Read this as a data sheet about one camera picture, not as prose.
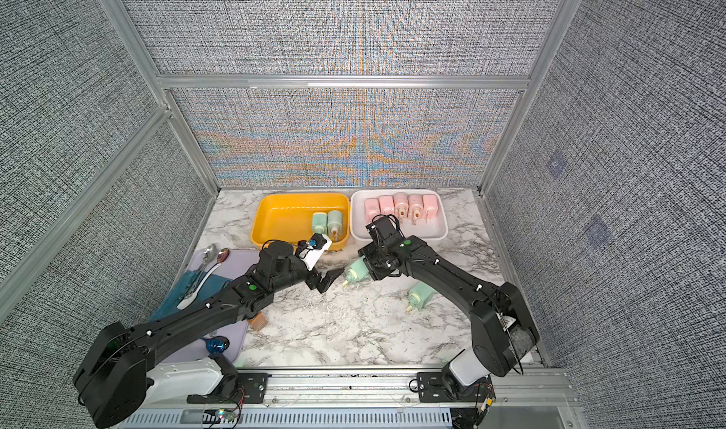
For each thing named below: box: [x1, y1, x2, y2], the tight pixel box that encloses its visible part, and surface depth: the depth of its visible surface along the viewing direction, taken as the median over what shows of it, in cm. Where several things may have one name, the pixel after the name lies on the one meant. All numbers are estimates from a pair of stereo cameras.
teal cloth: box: [149, 270, 233, 321], surface depth 92 cm
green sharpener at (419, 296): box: [406, 280, 437, 313], surface depth 85 cm
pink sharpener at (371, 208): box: [363, 197, 381, 224], surface depth 106 cm
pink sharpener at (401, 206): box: [394, 192, 410, 224], surface depth 108 cm
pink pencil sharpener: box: [422, 193, 439, 223], surface depth 108 cm
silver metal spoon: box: [192, 243, 217, 285], surface depth 99 cm
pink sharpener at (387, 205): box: [378, 194, 396, 217], surface depth 108 cm
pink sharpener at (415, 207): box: [407, 193, 425, 226], surface depth 108 cm
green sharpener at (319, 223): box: [311, 211, 329, 235], surface depth 102 cm
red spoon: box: [217, 247, 230, 264], surface depth 99 cm
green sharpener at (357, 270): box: [344, 255, 370, 284], surface depth 83 cm
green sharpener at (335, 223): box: [327, 209, 344, 242], surface depth 102 cm
